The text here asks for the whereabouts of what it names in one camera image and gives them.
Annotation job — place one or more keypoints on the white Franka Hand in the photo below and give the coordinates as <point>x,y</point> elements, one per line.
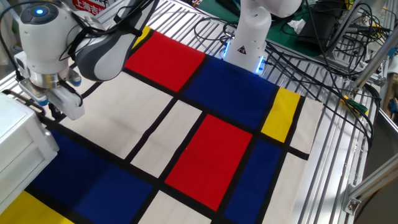
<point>70,104</point>

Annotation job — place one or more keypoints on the white plastic drawer cabinet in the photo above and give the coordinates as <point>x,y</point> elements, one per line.
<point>18,140</point>

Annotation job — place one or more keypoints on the white Franka Panda arm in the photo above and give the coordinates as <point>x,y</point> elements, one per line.
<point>43,46</point>

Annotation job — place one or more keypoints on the red white printed sign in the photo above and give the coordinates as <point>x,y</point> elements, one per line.
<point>90,6</point>

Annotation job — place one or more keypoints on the Mondrian colour block cloth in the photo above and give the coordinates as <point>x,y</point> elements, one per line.
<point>208,161</point>

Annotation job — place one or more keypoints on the crumpled white tissue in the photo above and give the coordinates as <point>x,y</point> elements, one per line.
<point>297,26</point>

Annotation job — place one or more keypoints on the black box device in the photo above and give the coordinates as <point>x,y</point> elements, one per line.
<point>317,31</point>

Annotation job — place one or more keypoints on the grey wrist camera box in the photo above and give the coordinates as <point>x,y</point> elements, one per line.
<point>32,90</point>

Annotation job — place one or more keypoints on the aluminium frame post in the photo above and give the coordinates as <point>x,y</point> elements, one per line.
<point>373,62</point>

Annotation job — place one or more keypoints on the aluminium beam with corner bracket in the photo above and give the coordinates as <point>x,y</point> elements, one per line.
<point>373,182</point>

